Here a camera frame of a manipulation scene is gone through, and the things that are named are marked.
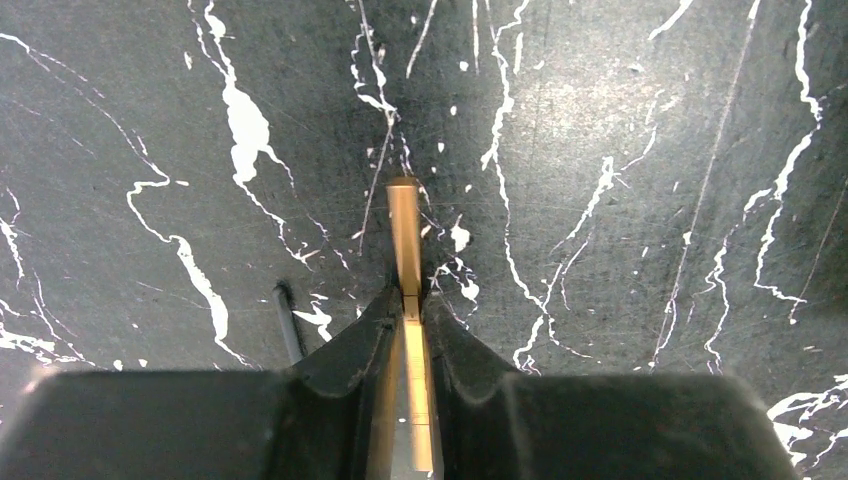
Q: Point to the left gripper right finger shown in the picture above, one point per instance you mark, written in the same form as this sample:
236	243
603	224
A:
495	422

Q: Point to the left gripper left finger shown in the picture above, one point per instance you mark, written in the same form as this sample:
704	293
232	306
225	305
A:
329	416

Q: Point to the thin dark grey pencil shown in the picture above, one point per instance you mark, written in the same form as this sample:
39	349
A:
289	325

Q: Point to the gold makeup pencil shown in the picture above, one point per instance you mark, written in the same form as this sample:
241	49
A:
410	332

